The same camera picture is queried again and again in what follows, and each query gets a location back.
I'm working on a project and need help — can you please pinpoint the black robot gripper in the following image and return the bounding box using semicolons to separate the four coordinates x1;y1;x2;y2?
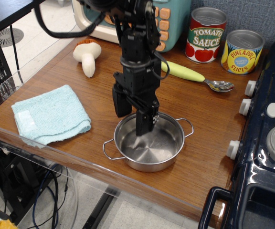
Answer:
112;57;161;136

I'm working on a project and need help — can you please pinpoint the silver steel pot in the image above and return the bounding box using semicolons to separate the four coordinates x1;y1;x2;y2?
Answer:
103;112;194;172

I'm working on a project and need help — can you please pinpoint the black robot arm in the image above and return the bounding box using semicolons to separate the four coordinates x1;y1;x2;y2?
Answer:
80;0;163;136

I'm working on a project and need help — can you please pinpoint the light blue folded towel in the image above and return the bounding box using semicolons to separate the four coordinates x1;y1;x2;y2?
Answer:
11;85;91;148

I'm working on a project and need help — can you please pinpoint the plush white mushroom toy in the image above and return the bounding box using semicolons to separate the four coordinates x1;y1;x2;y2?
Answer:
73;39;102;78

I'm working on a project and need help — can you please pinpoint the clear acrylic table guard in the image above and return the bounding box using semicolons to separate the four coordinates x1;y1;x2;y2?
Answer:
0;70;124;189

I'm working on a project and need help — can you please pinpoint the black metal table leg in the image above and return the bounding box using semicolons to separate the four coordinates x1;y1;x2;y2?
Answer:
82;192;114;229

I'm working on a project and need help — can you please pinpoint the toy microwave teal and cream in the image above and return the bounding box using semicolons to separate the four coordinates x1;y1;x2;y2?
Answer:
72;0;191;52

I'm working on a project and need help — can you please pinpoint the white stove knob front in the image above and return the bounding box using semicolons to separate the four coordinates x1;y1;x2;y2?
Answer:
226;140;240;160

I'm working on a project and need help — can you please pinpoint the white stove knob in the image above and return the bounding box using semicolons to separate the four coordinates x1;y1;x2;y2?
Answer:
239;99;252;116
226;140;240;160
244;80;257;97

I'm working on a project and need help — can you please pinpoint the white stove knob middle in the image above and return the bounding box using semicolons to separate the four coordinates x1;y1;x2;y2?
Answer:
239;99;252;116

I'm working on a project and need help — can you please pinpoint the tomato sauce can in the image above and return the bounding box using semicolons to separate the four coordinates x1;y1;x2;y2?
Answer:
185;7;227;63

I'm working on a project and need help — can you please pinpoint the white stove knob rear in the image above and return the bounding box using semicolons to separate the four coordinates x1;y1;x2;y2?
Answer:
244;80;257;97

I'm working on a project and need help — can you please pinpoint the pineapple slices can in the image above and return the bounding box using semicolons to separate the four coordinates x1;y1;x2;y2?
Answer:
221;30;265;75

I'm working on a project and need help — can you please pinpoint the black equipment rack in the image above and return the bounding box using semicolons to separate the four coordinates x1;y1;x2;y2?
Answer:
0;148;59;227

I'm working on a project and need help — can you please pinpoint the dark blue toy stove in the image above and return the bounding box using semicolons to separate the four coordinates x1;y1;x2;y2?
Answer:
199;42;275;229

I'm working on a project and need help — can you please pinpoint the spoon with green handle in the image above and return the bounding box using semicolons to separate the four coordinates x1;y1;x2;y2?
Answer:
161;61;234;93

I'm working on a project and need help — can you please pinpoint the blue floor cable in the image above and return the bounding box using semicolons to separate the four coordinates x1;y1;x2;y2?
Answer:
32;170;59;229

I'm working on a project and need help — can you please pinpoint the black floor cable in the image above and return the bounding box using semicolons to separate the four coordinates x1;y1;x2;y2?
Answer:
27;167;69;229

